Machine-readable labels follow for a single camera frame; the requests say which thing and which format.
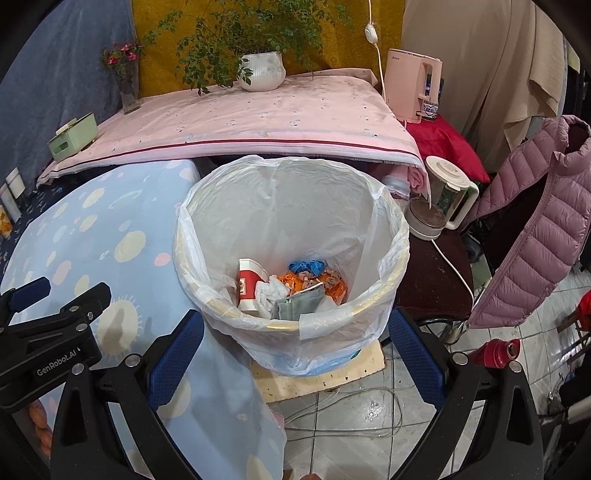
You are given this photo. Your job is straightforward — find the white tissue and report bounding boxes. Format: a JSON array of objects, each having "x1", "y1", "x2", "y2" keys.
[{"x1": 254, "y1": 275, "x2": 290, "y2": 319}]

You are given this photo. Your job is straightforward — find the red and white paper cup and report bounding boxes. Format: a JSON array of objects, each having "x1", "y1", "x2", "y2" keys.
[{"x1": 238, "y1": 258, "x2": 270, "y2": 316}]

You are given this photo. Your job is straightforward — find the blue wrapper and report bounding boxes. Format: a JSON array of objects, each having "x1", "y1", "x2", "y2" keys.
[{"x1": 288, "y1": 259, "x2": 327, "y2": 276}]

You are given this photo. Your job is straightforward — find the trash bin with white bag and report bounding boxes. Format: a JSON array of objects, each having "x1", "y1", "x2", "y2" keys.
[{"x1": 172, "y1": 155, "x2": 410, "y2": 376}]

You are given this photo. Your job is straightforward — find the person's left hand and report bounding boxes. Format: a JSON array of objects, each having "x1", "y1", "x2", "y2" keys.
[{"x1": 27, "y1": 400, "x2": 53, "y2": 457}]

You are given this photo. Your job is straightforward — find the light blue dotted tablecloth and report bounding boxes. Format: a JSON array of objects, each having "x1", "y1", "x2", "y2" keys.
[{"x1": 1, "y1": 160, "x2": 286, "y2": 479}]

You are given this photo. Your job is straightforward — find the red thermos flask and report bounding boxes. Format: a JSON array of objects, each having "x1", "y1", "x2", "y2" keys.
[{"x1": 468, "y1": 339, "x2": 521, "y2": 369}]

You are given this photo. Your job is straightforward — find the white cosmetic tube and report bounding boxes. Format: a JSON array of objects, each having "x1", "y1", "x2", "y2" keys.
[{"x1": 0, "y1": 183, "x2": 21, "y2": 222}]

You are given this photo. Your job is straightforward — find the navy patterned cloth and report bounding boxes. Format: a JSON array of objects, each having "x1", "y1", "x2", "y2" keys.
[{"x1": 0, "y1": 184, "x2": 56, "y2": 273}]

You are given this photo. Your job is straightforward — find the beige foam floor mat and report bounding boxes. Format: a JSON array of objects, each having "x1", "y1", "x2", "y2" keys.
[{"x1": 249, "y1": 341, "x2": 386, "y2": 403}]

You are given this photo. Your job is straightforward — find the green tissue box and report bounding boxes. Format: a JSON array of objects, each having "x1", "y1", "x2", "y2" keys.
[{"x1": 48, "y1": 112, "x2": 98, "y2": 162}]

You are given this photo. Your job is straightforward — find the pink puffer jacket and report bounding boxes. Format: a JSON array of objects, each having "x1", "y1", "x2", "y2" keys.
[{"x1": 462, "y1": 115, "x2": 590, "y2": 329}]

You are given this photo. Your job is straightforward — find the orange snack wrapper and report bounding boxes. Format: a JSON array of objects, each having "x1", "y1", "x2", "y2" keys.
[{"x1": 277, "y1": 269, "x2": 348, "y2": 305}]

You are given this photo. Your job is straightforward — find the glass vase with flowers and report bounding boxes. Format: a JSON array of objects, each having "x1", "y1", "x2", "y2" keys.
[{"x1": 101, "y1": 40, "x2": 143, "y2": 114}]

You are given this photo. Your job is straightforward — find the white electric kettle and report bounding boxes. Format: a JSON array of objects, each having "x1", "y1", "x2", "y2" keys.
[{"x1": 405, "y1": 156, "x2": 479, "y2": 241}]

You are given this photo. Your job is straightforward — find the potted green plant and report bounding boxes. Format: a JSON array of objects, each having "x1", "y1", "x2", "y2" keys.
[{"x1": 133, "y1": 1, "x2": 353, "y2": 96}]

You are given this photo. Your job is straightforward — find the red cushion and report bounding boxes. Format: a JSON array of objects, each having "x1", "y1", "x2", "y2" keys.
[{"x1": 406, "y1": 115, "x2": 490, "y2": 184}]

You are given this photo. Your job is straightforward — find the pink table cover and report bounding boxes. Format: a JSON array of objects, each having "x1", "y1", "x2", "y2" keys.
[{"x1": 37, "y1": 68, "x2": 427, "y2": 184}]

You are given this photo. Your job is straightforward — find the pink water dispenser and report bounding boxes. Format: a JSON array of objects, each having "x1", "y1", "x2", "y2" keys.
[{"x1": 385, "y1": 49, "x2": 443, "y2": 123}]

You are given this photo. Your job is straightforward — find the beige curtain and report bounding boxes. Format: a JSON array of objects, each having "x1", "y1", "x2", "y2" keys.
[{"x1": 402, "y1": 0, "x2": 567, "y2": 172}]

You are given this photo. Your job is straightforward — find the white power cord switch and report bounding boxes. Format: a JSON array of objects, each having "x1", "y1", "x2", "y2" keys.
[{"x1": 363, "y1": 0, "x2": 387, "y2": 100}]

